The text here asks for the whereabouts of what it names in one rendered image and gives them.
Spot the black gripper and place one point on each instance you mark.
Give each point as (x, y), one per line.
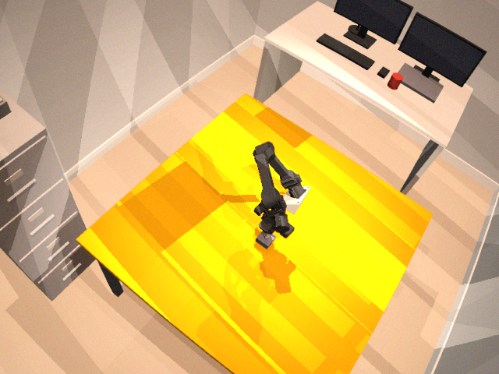
(259, 210)

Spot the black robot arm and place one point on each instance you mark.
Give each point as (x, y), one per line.
(264, 155)

